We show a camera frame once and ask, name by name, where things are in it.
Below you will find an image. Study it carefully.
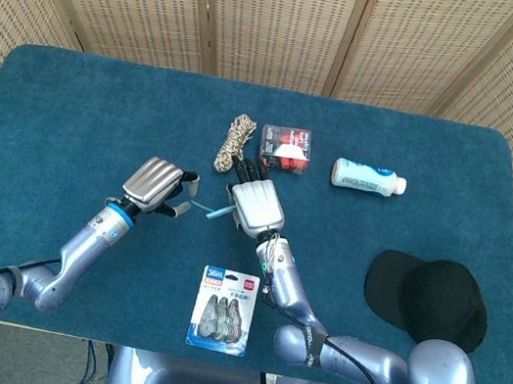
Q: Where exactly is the red and black box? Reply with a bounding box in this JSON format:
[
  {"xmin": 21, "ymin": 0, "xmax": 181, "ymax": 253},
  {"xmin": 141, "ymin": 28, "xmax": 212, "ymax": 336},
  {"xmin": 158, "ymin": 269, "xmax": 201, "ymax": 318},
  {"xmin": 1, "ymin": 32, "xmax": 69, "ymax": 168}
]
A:
[{"xmin": 254, "ymin": 121, "xmax": 318, "ymax": 178}]

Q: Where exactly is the woven bamboo folding screen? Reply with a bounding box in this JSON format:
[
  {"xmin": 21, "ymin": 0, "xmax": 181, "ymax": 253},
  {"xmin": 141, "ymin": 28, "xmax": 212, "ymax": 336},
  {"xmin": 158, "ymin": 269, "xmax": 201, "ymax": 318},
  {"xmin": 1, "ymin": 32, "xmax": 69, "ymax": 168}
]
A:
[{"xmin": 0, "ymin": 0, "xmax": 513, "ymax": 384}]

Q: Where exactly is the blue plush table mat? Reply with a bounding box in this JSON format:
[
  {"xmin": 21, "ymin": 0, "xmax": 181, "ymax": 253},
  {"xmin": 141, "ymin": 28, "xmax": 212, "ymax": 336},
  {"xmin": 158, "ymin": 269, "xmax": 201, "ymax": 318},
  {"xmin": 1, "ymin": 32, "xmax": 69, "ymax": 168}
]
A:
[{"xmin": 0, "ymin": 37, "xmax": 513, "ymax": 384}]

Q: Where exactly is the camouflage paracord rope bundle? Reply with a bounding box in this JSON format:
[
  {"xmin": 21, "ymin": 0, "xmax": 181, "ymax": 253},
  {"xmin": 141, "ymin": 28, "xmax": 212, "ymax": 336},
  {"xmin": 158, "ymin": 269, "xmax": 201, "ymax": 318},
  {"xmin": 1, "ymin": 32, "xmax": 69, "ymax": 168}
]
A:
[{"xmin": 210, "ymin": 110, "xmax": 259, "ymax": 177}]

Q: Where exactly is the black baseball cap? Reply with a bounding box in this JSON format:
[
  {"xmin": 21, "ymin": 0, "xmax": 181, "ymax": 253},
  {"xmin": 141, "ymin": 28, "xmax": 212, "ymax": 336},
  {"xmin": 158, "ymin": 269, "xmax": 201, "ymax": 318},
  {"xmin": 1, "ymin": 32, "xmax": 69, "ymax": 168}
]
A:
[{"xmin": 355, "ymin": 245, "xmax": 498, "ymax": 356}]

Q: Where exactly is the blue floor cable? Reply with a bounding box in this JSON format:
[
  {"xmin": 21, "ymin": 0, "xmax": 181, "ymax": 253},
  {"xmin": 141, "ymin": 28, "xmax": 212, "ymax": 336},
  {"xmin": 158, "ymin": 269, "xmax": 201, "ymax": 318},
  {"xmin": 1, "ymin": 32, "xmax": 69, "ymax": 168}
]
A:
[{"xmin": 78, "ymin": 339, "xmax": 107, "ymax": 384}]

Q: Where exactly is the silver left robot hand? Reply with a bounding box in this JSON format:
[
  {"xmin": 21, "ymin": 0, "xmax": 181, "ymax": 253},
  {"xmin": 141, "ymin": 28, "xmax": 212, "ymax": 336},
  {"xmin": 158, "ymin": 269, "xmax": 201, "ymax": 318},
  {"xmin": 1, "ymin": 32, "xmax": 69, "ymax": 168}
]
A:
[{"xmin": 117, "ymin": 152, "xmax": 205, "ymax": 222}]

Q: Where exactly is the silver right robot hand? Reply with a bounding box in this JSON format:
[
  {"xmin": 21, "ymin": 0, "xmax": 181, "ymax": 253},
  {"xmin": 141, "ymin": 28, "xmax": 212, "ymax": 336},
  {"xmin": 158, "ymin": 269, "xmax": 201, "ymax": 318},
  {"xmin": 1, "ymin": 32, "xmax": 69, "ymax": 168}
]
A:
[{"xmin": 218, "ymin": 153, "xmax": 296, "ymax": 243}]

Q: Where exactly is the light blue toothbrush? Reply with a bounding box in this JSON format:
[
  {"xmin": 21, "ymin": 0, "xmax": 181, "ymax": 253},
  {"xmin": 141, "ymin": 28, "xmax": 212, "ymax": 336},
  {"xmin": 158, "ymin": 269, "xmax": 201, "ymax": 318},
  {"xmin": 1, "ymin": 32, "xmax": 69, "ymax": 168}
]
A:
[{"xmin": 188, "ymin": 198, "xmax": 238, "ymax": 225}]

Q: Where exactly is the white plastic bottle blue label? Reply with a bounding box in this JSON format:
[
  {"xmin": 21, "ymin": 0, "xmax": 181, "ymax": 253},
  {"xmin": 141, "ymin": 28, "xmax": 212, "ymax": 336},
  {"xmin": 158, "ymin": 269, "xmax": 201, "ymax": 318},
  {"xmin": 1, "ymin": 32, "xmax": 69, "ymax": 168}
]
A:
[{"xmin": 328, "ymin": 155, "xmax": 410, "ymax": 201}]

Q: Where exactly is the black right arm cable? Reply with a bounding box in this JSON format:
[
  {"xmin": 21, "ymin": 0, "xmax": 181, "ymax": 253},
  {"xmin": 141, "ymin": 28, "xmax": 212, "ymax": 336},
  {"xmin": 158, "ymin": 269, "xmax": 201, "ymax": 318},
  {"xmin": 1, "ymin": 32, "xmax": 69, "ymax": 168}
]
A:
[{"xmin": 246, "ymin": 287, "xmax": 425, "ymax": 384}]

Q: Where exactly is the correction tape blister pack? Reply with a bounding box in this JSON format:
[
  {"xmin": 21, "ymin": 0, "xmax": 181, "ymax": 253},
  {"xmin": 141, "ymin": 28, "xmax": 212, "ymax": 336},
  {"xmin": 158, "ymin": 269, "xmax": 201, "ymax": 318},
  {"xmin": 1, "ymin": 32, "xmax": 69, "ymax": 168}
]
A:
[{"xmin": 183, "ymin": 263, "xmax": 262, "ymax": 360}]

